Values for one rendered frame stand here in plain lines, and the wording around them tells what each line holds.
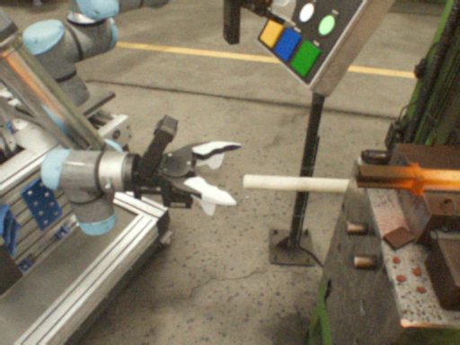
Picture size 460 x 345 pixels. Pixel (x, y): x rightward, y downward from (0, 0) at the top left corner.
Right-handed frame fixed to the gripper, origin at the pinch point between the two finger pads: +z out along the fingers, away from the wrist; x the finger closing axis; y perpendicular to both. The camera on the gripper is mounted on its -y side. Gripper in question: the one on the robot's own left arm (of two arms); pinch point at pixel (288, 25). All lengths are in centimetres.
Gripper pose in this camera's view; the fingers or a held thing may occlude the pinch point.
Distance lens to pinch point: 94.3
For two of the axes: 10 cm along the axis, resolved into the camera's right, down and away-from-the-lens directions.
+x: -3.6, -6.3, 6.9
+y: 4.7, -7.6, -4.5
